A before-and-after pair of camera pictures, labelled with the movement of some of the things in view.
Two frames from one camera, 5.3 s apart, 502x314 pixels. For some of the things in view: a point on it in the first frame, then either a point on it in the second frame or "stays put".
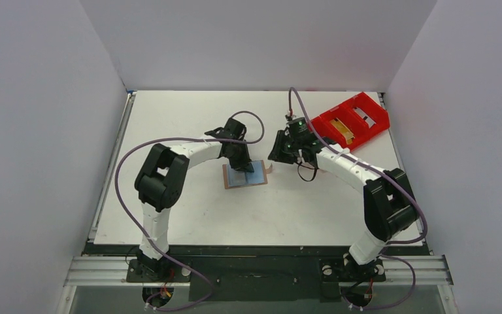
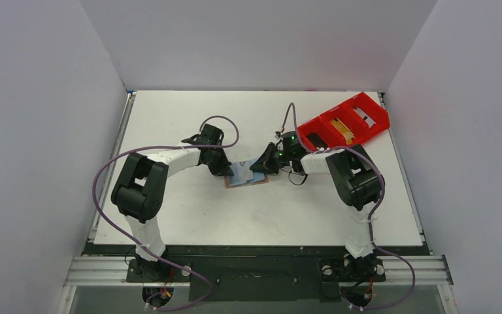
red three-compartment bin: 352,121 stays put
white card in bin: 370,122 stays put
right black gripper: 283,147 to 272,154
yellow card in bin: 343,129 stays put
